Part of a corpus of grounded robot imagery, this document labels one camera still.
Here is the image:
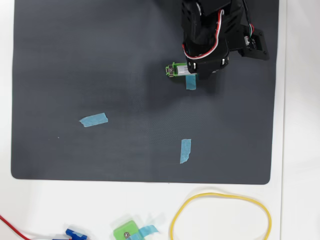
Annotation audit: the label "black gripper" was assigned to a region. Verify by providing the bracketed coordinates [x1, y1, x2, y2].
[184, 37, 230, 81]

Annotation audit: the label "white cylindrical battery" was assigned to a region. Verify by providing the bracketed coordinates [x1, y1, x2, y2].
[176, 65, 197, 76]

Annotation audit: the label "green battery holder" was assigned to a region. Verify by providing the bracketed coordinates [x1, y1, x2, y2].
[164, 62, 200, 81]

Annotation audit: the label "long blue tape strip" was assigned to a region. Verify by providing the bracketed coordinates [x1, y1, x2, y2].
[185, 74, 198, 91]

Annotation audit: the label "yellow rubber band loop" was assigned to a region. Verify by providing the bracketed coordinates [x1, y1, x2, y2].
[169, 192, 273, 240]

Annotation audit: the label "dark grey rubber mat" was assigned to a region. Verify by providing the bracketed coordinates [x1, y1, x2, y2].
[10, 0, 280, 185]

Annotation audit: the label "green plastic block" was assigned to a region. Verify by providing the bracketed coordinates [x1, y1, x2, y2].
[113, 219, 141, 240]

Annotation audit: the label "blue plastic connector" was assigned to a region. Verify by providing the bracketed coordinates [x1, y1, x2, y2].
[52, 228, 89, 240]

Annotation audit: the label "white and red servo cable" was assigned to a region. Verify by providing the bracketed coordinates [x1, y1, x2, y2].
[181, 9, 226, 60]

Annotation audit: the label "multicolour camera cable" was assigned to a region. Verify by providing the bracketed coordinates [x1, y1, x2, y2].
[241, 0, 256, 46]

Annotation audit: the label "red wire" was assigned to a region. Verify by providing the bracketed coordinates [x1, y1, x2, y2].
[0, 214, 32, 240]

